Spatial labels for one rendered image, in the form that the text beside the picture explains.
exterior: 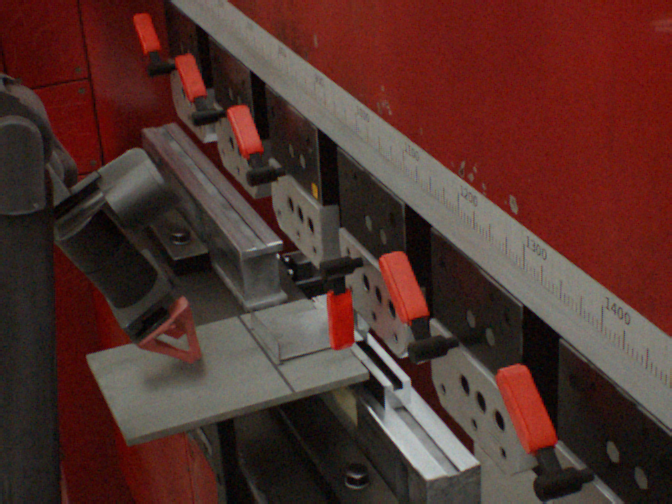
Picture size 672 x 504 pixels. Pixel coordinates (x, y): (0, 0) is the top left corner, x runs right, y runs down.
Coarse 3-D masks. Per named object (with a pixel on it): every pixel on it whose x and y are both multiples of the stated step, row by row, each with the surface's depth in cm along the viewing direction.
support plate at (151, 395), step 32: (224, 320) 149; (128, 352) 144; (224, 352) 143; (256, 352) 143; (320, 352) 142; (128, 384) 138; (160, 384) 138; (192, 384) 138; (224, 384) 137; (256, 384) 137; (320, 384) 136; (128, 416) 133; (160, 416) 133; (192, 416) 132; (224, 416) 133
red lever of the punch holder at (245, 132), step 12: (240, 108) 142; (240, 120) 141; (252, 120) 142; (240, 132) 140; (252, 132) 141; (240, 144) 140; (252, 144) 140; (252, 156) 140; (252, 168) 140; (264, 168) 139; (276, 168) 140; (252, 180) 138; (264, 180) 139
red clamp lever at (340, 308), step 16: (320, 272) 123; (336, 272) 122; (352, 272) 123; (336, 288) 123; (336, 304) 124; (352, 304) 125; (336, 320) 124; (352, 320) 125; (336, 336) 125; (352, 336) 126
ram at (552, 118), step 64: (192, 0) 161; (256, 0) 137; (320, 0) 119; (384, 0) 106; (448, 0) 95; (512, 0) 86; (576, 0) 79; (640, 0) 73; (256, 64) 142; (320, 64) 123; (384, 64) 109; (448, 64) 97; (512, 64) 88; (576, 64) 81; (640, 64) 74; (320, 128) 128; (448, 128) 100; (512, 128) 90; (576, 128) 82; (640, 128) 76; (512, 192) 92; (576, 192) 84; (640, 192) 77; (576, 256) 86; (640, 256) 79; (576, 320) 88; (640, 384) 82
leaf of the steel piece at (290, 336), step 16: (256, 320) 145; (272, 320) 148; (288, 320) 147; (304, 320) 147; (320, 320) 147; (272, 336) 140; (288, 336) 144; (304, 336) 144; (320, 336) 144; (272, 352) 142; (288, 352) 141; (304, 352) 141
